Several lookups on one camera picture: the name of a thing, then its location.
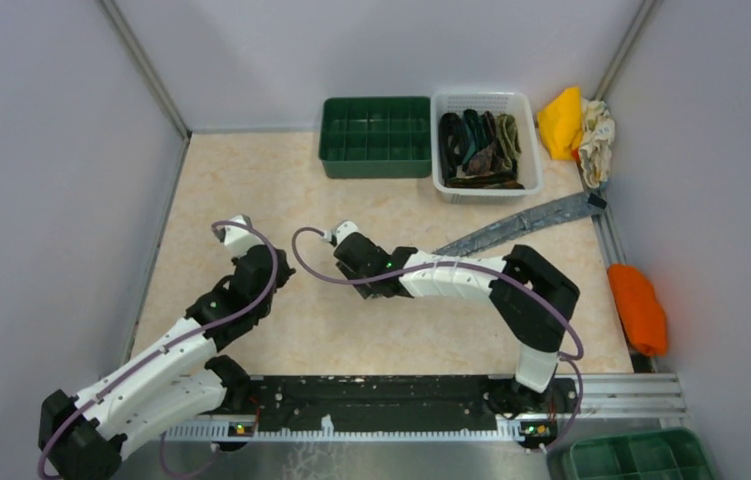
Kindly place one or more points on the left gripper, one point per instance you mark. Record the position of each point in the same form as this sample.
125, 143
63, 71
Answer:
287, 271

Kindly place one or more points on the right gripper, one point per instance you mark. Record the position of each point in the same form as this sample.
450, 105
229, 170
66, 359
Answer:
365, 291

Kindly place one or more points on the grey floral tie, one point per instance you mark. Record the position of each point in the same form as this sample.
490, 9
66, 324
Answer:
557, 212

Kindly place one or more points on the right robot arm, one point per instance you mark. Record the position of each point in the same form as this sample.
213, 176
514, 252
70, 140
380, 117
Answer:
535, 299

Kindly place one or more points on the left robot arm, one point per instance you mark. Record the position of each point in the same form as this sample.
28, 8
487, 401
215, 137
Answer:
88, 435

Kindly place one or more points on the green divided organizer tray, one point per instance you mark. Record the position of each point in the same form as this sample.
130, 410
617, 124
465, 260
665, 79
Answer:
380, 137

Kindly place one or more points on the black tie in basket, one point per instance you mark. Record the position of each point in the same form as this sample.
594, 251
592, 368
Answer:
453, 144

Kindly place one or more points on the brown patterned tie in basket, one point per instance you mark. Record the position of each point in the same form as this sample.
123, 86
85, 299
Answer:
485, 170

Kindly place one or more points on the teal tie in basket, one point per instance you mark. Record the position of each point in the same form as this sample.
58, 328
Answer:
476, 133

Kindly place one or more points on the olive tie in basket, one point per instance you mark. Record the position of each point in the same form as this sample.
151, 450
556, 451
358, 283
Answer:
507, 152

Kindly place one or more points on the white plastic basket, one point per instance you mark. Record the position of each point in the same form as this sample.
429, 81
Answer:
489, 105

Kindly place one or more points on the yellow cloth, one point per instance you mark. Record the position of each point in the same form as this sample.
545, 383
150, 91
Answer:
560, 125

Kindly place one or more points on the cream patterned cloth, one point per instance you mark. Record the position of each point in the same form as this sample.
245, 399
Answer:
595, 150

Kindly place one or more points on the orange cloth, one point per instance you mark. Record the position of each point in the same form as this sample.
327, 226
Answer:
642, 316

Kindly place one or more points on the green crate bottom right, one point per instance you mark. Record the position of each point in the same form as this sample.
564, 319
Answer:
659, 454

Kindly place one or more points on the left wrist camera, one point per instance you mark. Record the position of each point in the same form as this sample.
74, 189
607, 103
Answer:
236, 235

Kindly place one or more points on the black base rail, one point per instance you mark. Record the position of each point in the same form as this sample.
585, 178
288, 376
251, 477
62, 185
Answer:
395, 404

